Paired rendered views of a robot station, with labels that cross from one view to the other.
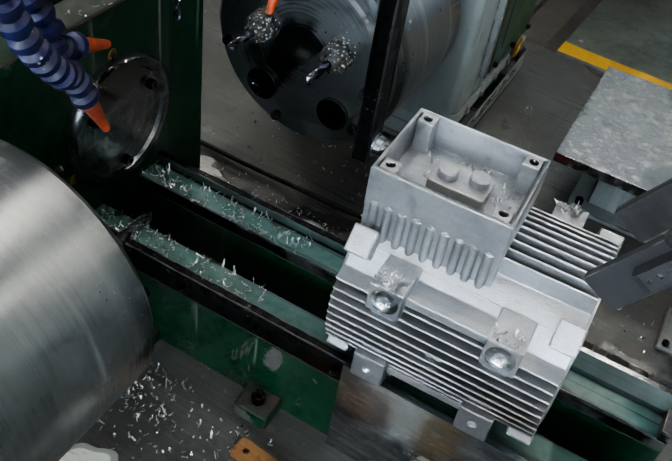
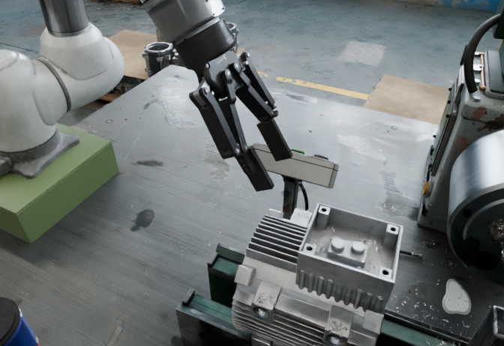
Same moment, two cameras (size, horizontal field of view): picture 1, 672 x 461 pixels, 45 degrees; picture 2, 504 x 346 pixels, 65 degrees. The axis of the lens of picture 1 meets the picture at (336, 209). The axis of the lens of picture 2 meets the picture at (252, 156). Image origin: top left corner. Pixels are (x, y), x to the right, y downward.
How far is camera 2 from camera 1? 0.91 m
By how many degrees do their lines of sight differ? 101
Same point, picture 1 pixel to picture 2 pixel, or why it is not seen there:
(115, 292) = (470, 187)
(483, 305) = not seen: hidden behind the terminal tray
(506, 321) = (304, 221)
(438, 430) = not seen: hidden behind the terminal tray
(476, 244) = (330, 221)
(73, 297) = (480, 172)
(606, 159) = not seen: outside the picture
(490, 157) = (334, 271)
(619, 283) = (280, 146)
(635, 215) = (265, 179)
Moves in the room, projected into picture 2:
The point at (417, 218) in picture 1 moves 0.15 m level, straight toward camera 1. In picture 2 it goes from (364, 230) to (358, 167)
